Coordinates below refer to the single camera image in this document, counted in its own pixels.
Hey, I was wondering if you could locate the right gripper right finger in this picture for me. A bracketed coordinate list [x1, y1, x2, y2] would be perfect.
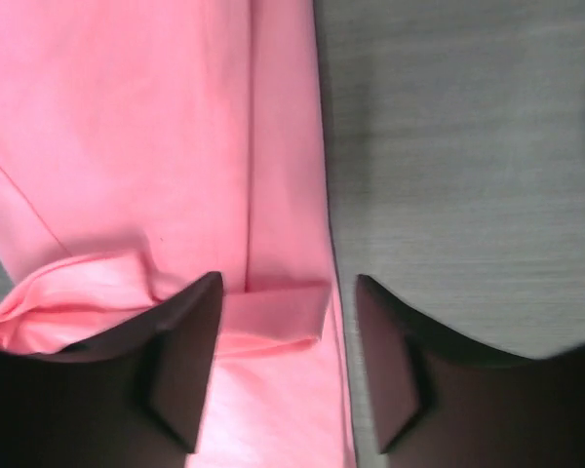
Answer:
[356, 275, 585, 467]

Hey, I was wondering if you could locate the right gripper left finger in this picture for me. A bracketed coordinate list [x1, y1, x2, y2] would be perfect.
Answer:
[0, 272, 223, 468]

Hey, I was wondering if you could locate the light pink t shirt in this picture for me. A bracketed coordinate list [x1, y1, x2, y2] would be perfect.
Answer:
[0, 1, 355, 467]

